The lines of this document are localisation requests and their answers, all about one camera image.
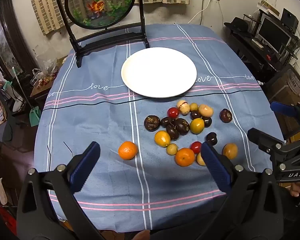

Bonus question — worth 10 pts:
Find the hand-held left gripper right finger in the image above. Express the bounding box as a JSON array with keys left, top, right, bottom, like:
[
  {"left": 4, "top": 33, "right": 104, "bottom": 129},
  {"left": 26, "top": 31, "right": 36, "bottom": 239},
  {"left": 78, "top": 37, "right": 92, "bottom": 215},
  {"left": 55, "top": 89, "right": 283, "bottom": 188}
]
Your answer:
[{"left": 197, "top": 142, "right": 284, "bottom": 240}]

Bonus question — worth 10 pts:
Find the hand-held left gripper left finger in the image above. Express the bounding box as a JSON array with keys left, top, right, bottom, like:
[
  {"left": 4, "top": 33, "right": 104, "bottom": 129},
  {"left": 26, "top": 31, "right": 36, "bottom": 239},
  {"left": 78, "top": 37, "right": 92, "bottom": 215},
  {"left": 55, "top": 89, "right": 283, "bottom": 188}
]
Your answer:
[{"left": 16, "top": 141, "right": 102, "bottom": 240}]

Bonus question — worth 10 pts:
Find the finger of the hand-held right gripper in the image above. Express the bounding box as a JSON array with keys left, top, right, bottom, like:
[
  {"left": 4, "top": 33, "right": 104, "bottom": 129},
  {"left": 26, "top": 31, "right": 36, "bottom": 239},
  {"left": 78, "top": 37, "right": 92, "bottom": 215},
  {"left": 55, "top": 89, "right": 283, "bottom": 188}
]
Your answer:
[
  {"left": 247, "top": 127, "right": 290, "bottom": 155},
  {"left": 269, "top": 101, "right": 300, "bottom": 130}
]

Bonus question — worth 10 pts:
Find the red cherry tomato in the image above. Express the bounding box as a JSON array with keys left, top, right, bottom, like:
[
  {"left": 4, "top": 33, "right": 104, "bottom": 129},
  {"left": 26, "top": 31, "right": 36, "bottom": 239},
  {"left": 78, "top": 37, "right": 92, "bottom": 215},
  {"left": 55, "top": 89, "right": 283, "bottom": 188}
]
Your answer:
[
  {"left": 167, "top": 107, "right": 179, "bottom": 119},
  {"left": 190, "top": 141, "right": 202, "bottom": 154}
]

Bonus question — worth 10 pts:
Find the orange mandarin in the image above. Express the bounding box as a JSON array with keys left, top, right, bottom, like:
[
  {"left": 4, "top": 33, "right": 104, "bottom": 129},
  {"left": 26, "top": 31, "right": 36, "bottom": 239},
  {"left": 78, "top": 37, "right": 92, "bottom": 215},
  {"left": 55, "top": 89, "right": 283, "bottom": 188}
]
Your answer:
[
  {"left": 175, "top": 147, "right": 195, "bottom": 167},
  {"left": 118, "top": 141, "right": 138, "bottom": 160}
]

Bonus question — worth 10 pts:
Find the dark wrinkled fruit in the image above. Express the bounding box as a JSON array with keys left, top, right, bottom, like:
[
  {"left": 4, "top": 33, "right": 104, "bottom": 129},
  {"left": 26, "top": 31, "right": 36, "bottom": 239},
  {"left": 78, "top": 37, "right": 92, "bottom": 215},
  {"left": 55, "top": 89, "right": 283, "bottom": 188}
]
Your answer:
[{"left": 219, "top": 108, "right": 233, "bottom": 123}]

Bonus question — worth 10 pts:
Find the yellow-green round fruit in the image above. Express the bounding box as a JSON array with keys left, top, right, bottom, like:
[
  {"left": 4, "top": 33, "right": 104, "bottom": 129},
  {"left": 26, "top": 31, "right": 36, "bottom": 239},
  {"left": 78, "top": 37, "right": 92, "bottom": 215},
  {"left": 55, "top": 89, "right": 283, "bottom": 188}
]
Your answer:
[{"left": 189, "top": 118, "right": 205, "bottom": 134}]

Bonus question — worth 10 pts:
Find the peach-coloured round fruit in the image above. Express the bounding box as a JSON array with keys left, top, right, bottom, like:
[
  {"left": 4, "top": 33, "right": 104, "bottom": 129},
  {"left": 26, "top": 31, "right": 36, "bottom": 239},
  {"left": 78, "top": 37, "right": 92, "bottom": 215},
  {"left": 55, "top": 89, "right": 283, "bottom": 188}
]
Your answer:
[{"left": 198, "top": 104, "right": 214, "bottom": 117}]

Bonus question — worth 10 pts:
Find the yellow-orange round fruit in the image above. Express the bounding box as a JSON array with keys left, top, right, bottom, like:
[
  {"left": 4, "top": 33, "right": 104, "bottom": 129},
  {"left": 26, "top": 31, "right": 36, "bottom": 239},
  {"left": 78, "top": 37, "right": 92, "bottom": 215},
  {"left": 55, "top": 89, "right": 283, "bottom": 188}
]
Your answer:
[{"left": 154, "top": 130, "right": 171, "bottom": 147}]

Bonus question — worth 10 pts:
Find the cream striped pepino melon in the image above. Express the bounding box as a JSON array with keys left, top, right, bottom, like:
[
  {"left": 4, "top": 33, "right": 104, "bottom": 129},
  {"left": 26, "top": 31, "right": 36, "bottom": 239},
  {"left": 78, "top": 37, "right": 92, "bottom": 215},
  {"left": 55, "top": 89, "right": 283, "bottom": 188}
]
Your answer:
[{"left": 177, "top": 100, "right": 191, "bottom": 115}]

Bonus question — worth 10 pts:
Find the white round plate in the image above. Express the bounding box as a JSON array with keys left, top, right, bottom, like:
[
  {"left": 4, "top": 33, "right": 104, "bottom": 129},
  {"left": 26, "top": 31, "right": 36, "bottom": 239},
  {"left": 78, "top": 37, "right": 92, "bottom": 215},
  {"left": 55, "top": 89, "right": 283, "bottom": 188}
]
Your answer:
[{"left": 121, "top": 47, "right": 197, "bottom": 98}]

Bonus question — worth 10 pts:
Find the person's right hand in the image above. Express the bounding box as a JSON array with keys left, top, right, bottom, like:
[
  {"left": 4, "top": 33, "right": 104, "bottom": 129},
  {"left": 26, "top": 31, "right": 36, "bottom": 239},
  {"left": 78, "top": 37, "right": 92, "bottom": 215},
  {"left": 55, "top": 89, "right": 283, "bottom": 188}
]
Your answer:
[{"left": 289, "top": 181, "right": 300, "bottom": 198}]

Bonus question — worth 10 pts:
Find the blue striped tablecloth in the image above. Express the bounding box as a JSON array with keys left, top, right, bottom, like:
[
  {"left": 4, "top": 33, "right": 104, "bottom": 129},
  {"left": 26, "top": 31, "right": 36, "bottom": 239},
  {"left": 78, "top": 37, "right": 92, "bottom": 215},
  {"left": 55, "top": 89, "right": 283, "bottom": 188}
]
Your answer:
[{"left": 34, "top": 24, "right": 285, "bottom": 232}]

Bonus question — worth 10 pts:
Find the black desk rack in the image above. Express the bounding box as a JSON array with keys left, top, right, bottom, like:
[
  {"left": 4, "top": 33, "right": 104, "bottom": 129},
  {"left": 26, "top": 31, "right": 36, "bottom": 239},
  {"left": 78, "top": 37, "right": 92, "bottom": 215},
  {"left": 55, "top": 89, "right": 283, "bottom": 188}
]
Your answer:
[{"left": 224, "top": 14, "right": 300, "bottom": 80}]

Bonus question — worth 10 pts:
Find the green dustpan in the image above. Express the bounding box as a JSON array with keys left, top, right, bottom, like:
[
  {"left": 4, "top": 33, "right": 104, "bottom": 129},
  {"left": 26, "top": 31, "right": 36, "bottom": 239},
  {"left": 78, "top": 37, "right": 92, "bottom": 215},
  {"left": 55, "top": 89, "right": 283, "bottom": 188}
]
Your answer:
[{"left": 29, "top": 106, "right": 42, "bottom": 127}]

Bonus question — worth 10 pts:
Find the black computer monitor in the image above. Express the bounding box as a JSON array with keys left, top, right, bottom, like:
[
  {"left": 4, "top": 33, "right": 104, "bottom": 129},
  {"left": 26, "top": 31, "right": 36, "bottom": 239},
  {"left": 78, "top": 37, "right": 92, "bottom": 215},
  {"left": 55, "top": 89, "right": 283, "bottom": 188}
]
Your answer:
[{"left": 256, "top": 16, "right": 293, "bottom": 53}]

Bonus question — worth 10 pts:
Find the black speaker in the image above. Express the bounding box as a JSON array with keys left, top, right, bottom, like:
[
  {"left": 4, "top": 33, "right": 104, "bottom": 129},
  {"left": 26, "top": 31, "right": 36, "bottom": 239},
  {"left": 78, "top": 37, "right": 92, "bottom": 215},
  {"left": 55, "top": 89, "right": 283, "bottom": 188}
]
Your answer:
[{"left": 281, "top": 8, "right": 299, "bottom": 33}]

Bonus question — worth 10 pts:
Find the black hat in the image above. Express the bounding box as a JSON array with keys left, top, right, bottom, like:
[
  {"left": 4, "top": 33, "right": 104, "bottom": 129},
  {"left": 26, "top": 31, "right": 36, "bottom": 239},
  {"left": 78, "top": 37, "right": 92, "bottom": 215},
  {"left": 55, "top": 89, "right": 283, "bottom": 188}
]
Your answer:
[{"left": 224, "top": 17, "right": 250, "bottom": 33}]

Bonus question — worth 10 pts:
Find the clear plastic bag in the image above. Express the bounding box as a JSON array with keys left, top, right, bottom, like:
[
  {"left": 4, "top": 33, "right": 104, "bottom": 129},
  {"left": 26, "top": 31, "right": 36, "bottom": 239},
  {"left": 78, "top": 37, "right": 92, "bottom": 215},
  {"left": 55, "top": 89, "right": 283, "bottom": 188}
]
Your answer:
[{"left": 31, "top": 57, "right": 62, "bottom": 85}]

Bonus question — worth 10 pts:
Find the dark wooden cabinet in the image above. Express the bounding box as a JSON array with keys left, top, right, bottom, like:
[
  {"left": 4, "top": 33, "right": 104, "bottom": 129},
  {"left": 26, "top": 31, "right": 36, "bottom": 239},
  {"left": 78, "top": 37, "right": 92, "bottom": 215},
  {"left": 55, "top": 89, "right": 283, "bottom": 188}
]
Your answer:
[{"left": 0, "top": 0, "right": 38, "bottom": 80}]

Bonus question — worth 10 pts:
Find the round goldfish screen black stand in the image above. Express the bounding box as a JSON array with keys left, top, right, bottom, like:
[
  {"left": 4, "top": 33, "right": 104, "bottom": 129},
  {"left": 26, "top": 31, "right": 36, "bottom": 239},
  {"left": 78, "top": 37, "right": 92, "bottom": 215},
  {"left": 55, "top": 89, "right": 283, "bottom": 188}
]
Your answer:
[{"left": 52, "top": 0, "right": 150, "bottom": 68}]

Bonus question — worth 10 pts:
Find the white power cable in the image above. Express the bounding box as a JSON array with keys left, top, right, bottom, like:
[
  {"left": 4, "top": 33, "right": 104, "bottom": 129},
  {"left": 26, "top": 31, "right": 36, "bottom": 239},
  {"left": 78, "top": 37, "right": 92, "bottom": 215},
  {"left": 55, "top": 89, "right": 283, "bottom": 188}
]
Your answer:
[{"left": 189, "top": 0, "right": 213, "bottom": 24}]

